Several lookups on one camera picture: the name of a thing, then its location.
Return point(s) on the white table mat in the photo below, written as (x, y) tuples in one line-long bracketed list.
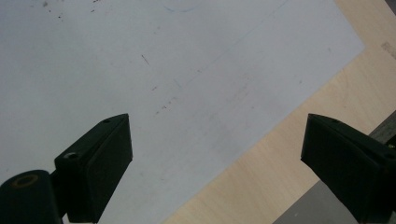
[(174, 77)]

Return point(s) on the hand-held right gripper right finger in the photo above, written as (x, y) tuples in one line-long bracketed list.
[(345, 168)]

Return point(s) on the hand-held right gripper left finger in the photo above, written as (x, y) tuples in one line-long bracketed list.
[(93, 174)]

